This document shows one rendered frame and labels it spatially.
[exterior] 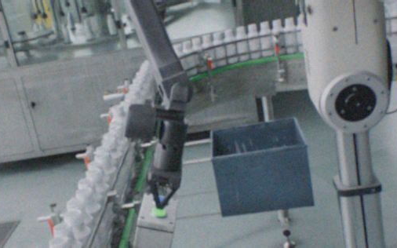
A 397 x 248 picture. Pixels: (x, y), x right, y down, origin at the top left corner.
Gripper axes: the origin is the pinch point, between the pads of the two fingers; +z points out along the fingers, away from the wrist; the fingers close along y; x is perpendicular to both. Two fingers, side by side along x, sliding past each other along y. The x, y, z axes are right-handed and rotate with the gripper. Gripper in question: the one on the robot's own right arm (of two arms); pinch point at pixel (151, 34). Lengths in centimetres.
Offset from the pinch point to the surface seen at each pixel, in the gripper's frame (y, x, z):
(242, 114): -27, -300, 117
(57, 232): 17, 78, 24
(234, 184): -17, -9, 55
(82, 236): 14, 73, 28
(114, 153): 13.5, 24.6, 27.3
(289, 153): -36, -9, 47
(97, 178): 14, 48, 25
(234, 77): -23, -127, 46
